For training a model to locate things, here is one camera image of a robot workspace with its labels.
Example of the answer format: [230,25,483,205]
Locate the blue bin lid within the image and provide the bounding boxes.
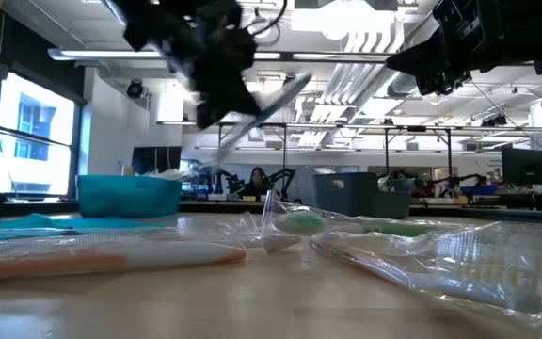
[0,212,179,243]

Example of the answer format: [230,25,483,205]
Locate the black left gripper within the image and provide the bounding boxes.
[176,25,263,130]

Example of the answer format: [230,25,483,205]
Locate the black hanging camera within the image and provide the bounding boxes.
[481,114,508,128]
[438,69,473,97]

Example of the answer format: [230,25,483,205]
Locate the dark grey-teal handled bin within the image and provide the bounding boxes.
[311,171,414,220]

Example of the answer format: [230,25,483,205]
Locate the blue background box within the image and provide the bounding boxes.
[461,184,501,197]

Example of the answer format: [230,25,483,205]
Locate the person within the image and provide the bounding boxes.
[241,166,273,200]

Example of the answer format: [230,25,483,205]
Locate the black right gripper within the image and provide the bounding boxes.
[385,0,542,97]

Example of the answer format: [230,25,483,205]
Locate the black monitor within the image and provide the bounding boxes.
[132,146,183,176]
[501,147,542,186]

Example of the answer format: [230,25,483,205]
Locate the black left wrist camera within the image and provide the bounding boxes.
[194,0,245,30]

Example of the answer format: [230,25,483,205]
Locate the long background workbench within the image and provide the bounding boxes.
[411,192,542,225]

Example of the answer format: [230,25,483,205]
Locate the black overhead camera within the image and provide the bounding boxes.
[126,78,146,99]
[281,73,300,94]

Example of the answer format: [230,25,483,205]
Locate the green toothbrush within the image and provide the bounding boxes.
[136,168,198,183]
[261,189,463,240]

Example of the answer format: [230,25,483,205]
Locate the turquoise plastic bin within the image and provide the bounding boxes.
[76,174,183,219]

